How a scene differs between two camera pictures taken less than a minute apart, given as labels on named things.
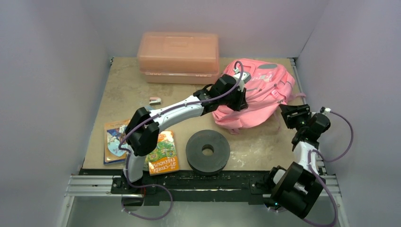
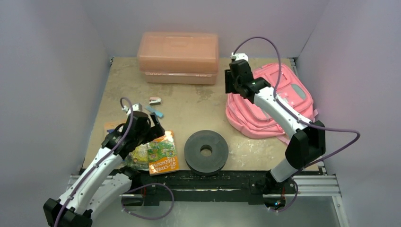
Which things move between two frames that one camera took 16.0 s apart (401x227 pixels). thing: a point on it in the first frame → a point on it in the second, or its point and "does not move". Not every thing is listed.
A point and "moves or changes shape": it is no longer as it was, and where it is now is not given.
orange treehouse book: x=163 y=159 does not move
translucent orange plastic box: x=178 y=58 does not move
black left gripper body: x=234 y=100 → x=150 y=133
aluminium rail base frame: x=190 y=186 does not move
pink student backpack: x=270 y=85 moves or changes shape
